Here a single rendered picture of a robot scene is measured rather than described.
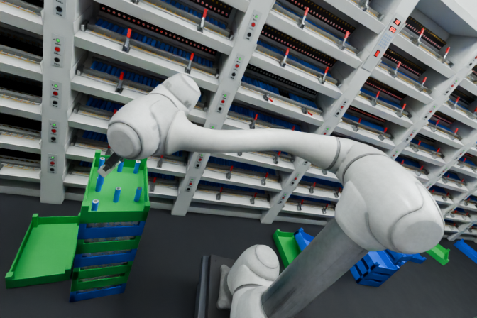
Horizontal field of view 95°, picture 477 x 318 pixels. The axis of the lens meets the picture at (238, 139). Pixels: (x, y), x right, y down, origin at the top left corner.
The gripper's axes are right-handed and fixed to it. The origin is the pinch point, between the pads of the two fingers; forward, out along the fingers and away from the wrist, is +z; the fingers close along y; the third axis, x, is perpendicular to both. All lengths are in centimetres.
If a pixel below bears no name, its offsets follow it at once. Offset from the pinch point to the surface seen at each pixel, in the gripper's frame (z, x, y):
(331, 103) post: -69, -57, 80
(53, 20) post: -9, 53, 26
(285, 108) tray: -48, -39, 66
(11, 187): 81, 30, 23
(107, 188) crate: 16.2, -4.4, 6.6
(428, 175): -99, -187, 132
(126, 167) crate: 16.9, -3.0, 21.7
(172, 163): 21, -18, 51
